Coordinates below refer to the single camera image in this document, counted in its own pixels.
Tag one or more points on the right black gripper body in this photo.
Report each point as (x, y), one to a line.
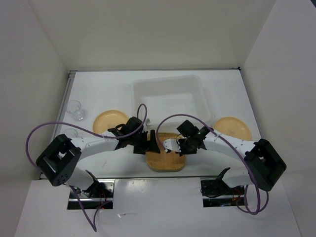
(186, 147)

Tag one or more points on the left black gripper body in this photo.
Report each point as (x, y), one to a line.
(140, 143)

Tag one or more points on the square woven bamboo tray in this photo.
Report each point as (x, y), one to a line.
(165, 162)

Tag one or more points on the tan round plate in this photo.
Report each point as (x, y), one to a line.
(108, 119)
(234, 127)

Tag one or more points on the clear plastic cup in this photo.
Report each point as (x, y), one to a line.
(74, 109)
(70, 133)

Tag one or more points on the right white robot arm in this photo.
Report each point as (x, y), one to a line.
(262, 165)

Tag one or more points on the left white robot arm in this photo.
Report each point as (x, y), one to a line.
(58, 162)

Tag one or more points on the translucent plastic bin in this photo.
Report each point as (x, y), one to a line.
(168, 96)

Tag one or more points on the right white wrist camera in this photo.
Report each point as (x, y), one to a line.
(171, 145)

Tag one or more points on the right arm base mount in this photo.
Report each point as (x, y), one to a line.
(215, 194)

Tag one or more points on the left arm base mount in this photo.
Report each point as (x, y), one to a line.
(102, 198)

